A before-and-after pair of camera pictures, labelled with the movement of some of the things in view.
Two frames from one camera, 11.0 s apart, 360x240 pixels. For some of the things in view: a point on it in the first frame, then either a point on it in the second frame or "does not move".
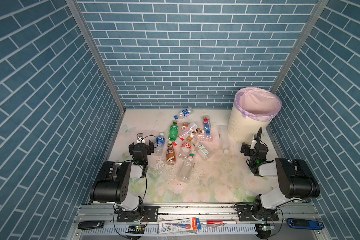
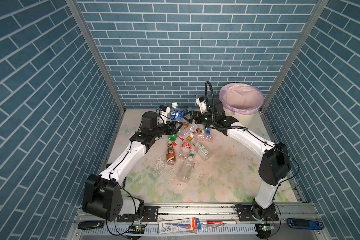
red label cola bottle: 185,149 does not move
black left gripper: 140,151 → 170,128
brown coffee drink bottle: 171,157 does not move
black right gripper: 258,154 → 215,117
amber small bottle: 185,124 does not move
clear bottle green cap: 187,167 does not move
